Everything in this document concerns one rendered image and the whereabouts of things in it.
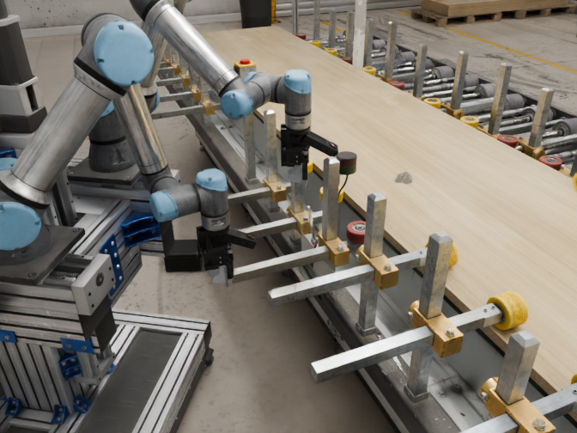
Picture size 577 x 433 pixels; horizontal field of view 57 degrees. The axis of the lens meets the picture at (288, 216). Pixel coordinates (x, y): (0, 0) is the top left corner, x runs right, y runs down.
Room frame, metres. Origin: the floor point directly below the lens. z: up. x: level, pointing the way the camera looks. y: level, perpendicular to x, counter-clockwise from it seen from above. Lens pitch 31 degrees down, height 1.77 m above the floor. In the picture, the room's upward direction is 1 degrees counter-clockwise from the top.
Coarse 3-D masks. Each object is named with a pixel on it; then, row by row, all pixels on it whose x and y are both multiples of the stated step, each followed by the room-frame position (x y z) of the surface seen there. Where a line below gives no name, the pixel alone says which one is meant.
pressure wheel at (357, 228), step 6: (354, 222) 1.39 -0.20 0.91; (360, 222) 1.39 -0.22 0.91; (348, 228) 1.35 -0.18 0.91; (354, 228) 1.36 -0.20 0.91; (360, 228) 1.35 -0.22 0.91; (348, 234) 1.34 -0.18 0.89; (354, 234) 1.32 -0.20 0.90; (360, 234) 1.32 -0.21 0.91; (354, 240) 1.32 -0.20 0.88; (360, 240) 1.32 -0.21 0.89
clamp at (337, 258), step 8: (320, 232) 1.39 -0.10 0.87; (320, 240) 1.36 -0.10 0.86; (336, 240) 1.34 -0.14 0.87; (328, 248) 1.31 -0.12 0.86; (336, 248) 1.30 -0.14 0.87; (344, 248) 1.30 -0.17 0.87; (336, 256) 1.27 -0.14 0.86; (344, 256) 1.28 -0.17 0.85; (336, 264) 1.27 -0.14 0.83; (344, 264) 1.28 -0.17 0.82
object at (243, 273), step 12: (348, 240) 1.36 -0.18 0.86; (300, 252) 1.30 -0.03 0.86; (312, 252) 1.30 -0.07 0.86; (324, 252) 1.30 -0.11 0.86; (252, 264) 1.24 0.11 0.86; (264, 264) 1.24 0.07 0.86; (276, 264) 1.24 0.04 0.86; (288, 264) 1.25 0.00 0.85; (300, 264) 1.27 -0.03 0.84; (240, 276) 1.20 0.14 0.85; (252, 276) 1.21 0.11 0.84
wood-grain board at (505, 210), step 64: (320, 64) 3.20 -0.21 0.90; (320, 128) 2.18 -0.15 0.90; (384, 128) 2.17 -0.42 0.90; (448, 128) 2.16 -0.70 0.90; (384, 192) 1.58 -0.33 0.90; (448, 192) 1.58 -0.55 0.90; (512, 192) 1.57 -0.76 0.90; (576, 192) 1.56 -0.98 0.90; (512, 256) 1.20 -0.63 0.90; (576, 256) 1.20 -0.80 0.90; (576, 320) 0.94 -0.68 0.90
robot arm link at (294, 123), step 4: (288, 116) 1.39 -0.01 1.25; (304, 116) 1.38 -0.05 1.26; (308, 116) 1.39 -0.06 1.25; (288, 120) 1.39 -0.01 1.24; (292, 120) 1.38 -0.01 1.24; (296, 120) 1.38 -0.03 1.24; (300, 120) 1.38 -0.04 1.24; (304, 120) 1.38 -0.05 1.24; (308, 120) 1.39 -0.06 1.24; (288, 124) 1.39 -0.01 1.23; (292, 124) 1.38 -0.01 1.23; (296, 124) 1.38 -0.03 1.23; (300, 124) 1.38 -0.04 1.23; (304, 124) 1.38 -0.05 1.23; (308, 124) 1.39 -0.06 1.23; (292, 128) 1.39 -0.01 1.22; (296, 128) 1.38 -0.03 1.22; (300, 128) 1.38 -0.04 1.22; (304, 128) 1.38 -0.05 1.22
